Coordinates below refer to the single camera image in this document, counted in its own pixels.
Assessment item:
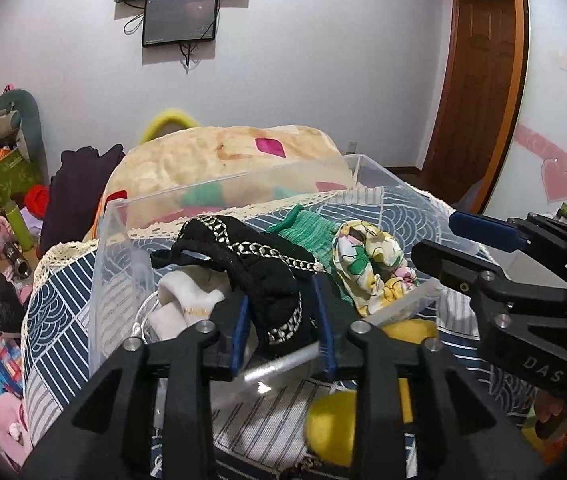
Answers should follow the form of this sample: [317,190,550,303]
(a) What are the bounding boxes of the black cable loop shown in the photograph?
[124,9,145,36]

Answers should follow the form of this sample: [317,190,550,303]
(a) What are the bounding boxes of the black garment with chain trim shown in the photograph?
[150,214,333,362]

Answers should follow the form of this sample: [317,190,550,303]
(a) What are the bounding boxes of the black hanging cable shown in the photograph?
[178,42,200,70]

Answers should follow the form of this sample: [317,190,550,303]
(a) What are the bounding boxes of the blue patterned bedcover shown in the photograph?
[20,184,541,480]

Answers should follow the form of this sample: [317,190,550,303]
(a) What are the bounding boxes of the green bottle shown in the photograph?
[3,199,38,257]

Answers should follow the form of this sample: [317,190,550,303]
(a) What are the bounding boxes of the grey plush toy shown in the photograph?
[0,88,48,173]

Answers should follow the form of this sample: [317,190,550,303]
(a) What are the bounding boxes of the green knit cloth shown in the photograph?
[266,204,353,307]

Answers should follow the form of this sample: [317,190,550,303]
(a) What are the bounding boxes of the floral fabric scrunchie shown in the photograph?
[332,219,421,319]

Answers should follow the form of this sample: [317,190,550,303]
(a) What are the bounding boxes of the beige patterned pillow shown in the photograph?
[94,124,355,233]

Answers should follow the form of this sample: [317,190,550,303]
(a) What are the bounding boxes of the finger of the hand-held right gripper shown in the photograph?
[411,239,508,294]
[448,210,531,252]

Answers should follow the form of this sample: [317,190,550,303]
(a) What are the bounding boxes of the pink slippers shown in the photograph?
[0,391,33,467]

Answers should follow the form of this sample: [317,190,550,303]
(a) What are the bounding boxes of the brown wooden door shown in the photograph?
[419,0,530,213]

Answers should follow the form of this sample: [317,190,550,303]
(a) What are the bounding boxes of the yellow plush ring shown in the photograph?
[140,108,200,144]

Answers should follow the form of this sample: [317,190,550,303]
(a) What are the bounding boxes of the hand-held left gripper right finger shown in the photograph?
[312,276,551,480]

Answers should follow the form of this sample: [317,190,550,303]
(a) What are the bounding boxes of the small black wall monitor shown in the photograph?
[142,0,221,49]

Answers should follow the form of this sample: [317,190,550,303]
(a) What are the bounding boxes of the black bag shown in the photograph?
[0,259,28,334]

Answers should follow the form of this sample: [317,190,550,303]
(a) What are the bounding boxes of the dark purple cloth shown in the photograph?
[38,143,126,257]

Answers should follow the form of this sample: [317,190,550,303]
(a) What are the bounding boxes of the red soft item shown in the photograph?
[24,184,51,219]

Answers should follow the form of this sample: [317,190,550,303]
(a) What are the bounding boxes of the person's right hand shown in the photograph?
[533,391,567,427]

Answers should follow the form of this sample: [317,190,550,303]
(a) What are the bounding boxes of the clear plastic storage box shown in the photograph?
[86,153,465,411]

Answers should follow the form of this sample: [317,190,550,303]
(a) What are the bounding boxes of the white socks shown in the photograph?
[148,264,260,362]

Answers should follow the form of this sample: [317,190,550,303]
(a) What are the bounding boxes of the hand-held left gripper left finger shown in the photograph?
[21,292,252,480]

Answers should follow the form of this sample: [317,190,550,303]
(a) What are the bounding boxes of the green cardboard box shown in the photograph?
[0,151,40,207]

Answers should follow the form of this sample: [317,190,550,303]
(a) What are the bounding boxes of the yellow soft sponge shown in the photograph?
[305,319,440,467]

